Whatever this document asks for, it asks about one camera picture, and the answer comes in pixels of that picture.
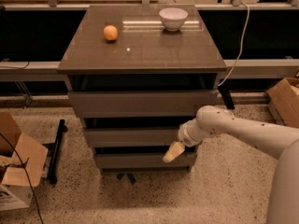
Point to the open cardboard box left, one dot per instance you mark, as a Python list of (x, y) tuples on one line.
[(22, 164)]

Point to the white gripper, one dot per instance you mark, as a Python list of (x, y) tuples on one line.
[(186, 137)]

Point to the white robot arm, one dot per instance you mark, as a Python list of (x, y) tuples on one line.
[(279, 142)]

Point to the grey drawer cabinet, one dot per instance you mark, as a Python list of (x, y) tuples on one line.
[(144, 57)]

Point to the white ceramic bowl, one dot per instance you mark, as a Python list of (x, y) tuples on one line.
[(173, 18)]

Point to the metal railing frame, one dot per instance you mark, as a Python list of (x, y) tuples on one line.
[(237, 68)]

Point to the cardboard box right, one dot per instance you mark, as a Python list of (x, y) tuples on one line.
[(285, 98)]

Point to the orange fruit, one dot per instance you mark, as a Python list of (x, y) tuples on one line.
[(110, 33)]

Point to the black metal stand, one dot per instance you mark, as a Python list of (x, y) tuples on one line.
[(53, 152)]

